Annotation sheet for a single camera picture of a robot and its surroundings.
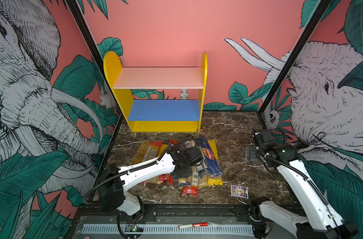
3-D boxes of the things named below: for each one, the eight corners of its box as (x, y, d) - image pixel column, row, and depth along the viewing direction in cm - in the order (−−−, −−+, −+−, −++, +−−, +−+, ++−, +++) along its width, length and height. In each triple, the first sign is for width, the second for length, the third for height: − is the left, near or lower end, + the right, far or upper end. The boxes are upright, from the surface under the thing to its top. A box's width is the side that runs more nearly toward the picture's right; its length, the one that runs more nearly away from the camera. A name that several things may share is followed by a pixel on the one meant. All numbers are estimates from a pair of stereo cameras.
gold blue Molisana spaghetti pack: (131, 165, 93) (130, 162, 90) (143, 141, 104) (142, 138, 101) (141, 167, 92) (140, 164, 89) (152, 143, 103) (151, 140, 100)
